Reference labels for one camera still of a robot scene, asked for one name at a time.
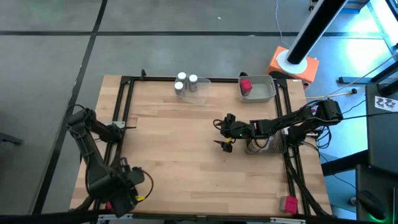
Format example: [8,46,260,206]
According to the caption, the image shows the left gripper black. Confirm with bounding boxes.
[104,167,146,218]

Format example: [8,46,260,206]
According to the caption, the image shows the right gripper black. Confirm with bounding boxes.
[213,113,257,154]

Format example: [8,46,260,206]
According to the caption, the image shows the clear plastic bin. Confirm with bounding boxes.
[174,76,213,106]

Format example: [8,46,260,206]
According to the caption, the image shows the brown translucent plastic bin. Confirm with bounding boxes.
[244,135,287,156]

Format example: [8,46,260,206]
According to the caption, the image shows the grey plastic bin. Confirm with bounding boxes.
[238,74,277,103]

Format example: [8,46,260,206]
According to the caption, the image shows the white round base disc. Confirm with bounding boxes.
[276,49,308,75]

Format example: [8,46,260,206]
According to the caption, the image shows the orange box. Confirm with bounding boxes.
[265,45,320,90]

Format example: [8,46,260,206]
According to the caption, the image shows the black support bar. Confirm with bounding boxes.
[322,150,369,177]

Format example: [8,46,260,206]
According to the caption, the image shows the dark grey furniture foot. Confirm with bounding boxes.
[0,132,24,146]

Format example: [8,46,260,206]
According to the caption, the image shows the black stand foot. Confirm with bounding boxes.
[338,60,398,97]

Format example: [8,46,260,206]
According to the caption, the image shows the black desk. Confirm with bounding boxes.
[365,83,398,175]

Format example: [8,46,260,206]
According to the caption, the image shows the black computer mouse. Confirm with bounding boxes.
[357,189,387,221]

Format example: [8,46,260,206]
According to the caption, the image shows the white printed sticker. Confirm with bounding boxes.
[374,95,398,113]

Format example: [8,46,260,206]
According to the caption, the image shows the black aluminium table frame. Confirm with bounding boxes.
[70,68,333,224]

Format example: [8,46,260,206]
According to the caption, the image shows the yellow floor cable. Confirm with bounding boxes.
[305,88,358,100]

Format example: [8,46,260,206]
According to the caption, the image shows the thin white floor cable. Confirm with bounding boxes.
[275,0,292,48]

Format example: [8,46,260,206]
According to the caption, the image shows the black camera pole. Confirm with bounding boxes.
[285,0,349,65]

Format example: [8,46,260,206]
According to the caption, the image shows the cream floor cable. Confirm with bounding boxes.
[306,51,398,106]

